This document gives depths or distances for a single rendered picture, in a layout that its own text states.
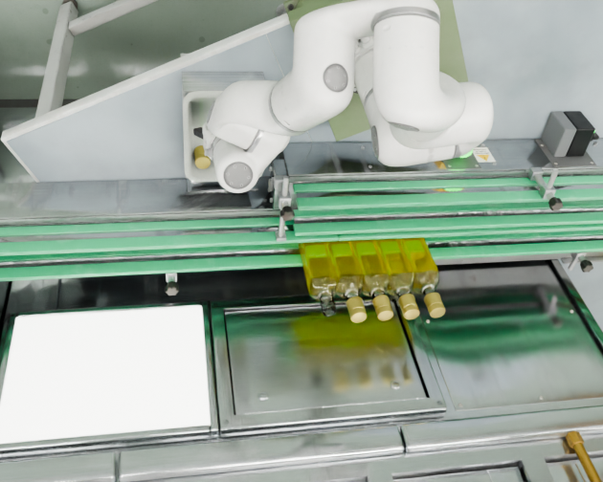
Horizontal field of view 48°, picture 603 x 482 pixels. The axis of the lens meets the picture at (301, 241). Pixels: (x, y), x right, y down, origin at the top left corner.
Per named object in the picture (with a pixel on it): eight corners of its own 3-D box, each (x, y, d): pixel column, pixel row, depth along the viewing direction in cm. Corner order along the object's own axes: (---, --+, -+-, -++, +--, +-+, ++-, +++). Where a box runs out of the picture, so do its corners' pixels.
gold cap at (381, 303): (370, 306, 145) (375, 321, 141) (373, 295, 142) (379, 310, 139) (387, 305, 145) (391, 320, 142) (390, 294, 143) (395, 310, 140)
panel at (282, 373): (11, 319, 150) (-15, 460, 125) (10, 311, 148) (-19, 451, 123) (401, 296, 166) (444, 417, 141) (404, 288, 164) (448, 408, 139)
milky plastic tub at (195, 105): (183, 159, 155) (185, 183, 149) (180, 71, 140) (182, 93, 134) (258, 158, 158) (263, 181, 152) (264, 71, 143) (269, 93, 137)
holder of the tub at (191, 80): (185, 176, 159) (186, 197, 153) (181, 71, 140) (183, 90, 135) (256, 174, 162) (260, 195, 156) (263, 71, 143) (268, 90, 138)
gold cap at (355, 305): (345, 308, 144) (349, 323, 140) (347, 296, 141) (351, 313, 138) (361, 307, 144) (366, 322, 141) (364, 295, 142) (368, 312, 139)
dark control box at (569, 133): (539, 137, 168) (553, 157, 162) (549, 109, 163) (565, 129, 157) (569, 137, 170) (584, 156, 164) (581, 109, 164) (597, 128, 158)
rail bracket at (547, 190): (523, 175, 159) (547, 211, 149) (533, 149, 154) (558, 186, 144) (539, 174, 159) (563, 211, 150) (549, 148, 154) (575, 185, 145)
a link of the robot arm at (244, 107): (329, 90, 102) (277, 123, 121) (253, 52, 97) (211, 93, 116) (314, 141, 100) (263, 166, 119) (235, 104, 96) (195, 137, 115)
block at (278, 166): (266, 191, 158) (269, 210, 153) (268, 158, 151) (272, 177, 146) (280, 190, 158) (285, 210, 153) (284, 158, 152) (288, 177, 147)
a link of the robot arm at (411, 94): (458, 60, 98) (488, 17, 84) (457, 152, 97) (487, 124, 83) (364, 55, 98) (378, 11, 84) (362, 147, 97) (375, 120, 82)
